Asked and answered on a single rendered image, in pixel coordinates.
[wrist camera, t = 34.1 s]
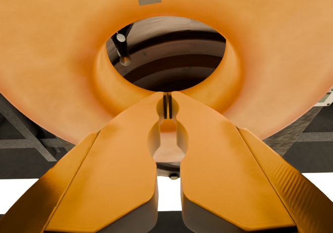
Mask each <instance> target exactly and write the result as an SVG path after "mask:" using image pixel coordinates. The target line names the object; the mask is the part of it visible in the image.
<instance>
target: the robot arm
mask: <svg viewBox="0 0 333 233"><path fill-rule="evenodd" d="M167 107H168V111H169V119H172V120H173V121H174V122H175V124H176V144H177V146H178V147H179V148H180V150H181V151H182V152H183V153H184V155H185V156H184V158H183V159H182V161H181V163H180V201H181V210H182V219H183V222H184V224H185V225H186V226H187V227H188V228H189V229H190V230H192V231H193V232H195V233H333V202H332V201H331V200H330V199H329V198H328V197H327V196H326V195H325V194H324V193H323V192H322V191H321V190H320V189H319V188H318V187H317V186H316V185H315V184H314V183H312V182H311V181H310V180H309V179H308V178H307V177H306V176H305V175H303V174H302V173H301V172H300V171H298V170H297V169H296V168H295V167H294V166H292V165H291V164H290V163H289V162H287V161H286V160H285V159H284V158H283V157H281V156H280V155H279V154H278V153H276V152H275V151H274V150H273V149H271V148H270V147H269V146H268V145H267V144H265V143H264V142H263V141H262V140H260V139H259V138H258V137H257V136H256V135H254V134H253V133H252V132H251V131H249V130H248V129H247V128H238V127H236V126H235V125H234V124H233V123H232V122H231V121H229V120H228V119H227V118H225V117H224V116H223V115H221V114H220V113H218V112H217V111H215V110H213V109H212V108H210V107H208V106H206V105H204V104H202V103H200V102H198V101H196V100H194V99H192V98H190V97H188V96H186V95H184V94H182V93H180V92H178V91H173V92H170V93H165V92H156V93H154V94H152V95H151V96H149V97H147V98H145V99H143V100H142V101H140V102H138V103H136V104H135V105H133V106H131V107H129V108H128V109H126V110H125V111H123V112H121V113H120V114H119V115H117V116H116V117H115V118H113V119H112V120H111V121H110V122H109V123H108V124H106V125H105V126H104V127H103V128H102V129H101V130H100V131H99V132H90V133H89V134H88V135H87V136H86V137H85V138H83V139H82V140H81V141H80V142H79V143H78V144H77V145H76V146H75V147H73V148H72V149H71V150H70V151H69V152H68V153H67V154H66V155H65V156H63V157H62V158H61V159H60V160H59V161H58V162H57V163H56V164H55V165H53V166H52V167H51V168H50V169H49V170H48V171H47V172H46V173H45V174H43V175H42V176H41V177H40V178H39V179H38V180H37V181H36V182H35V183H34V184H32V185H31V186H30V187H29V188H28V189H27V190H26V191H25V192H24V193H23V194H22V195H21V196H20V197H19V198H18V199H17V200H16V201H15V202H14V204H13V205H12V206H11V207H10V208H9V209H8V210H7V211H6V213H5V214H4V215H3V216H2V217H1V218H0V233H147V232H149V231H150V230H151V229H152V228H153V227H154V226H155V224H156V222H157V219H158V205H159V186H158V175H157V165H156V162H155V161H154V159H153V155H154V154H155V152H156V151H157V150H158V148H159V147H160V145H161V135H160V125H161V124H162V122H163V121H164V120H165V119H167Z"/></svg>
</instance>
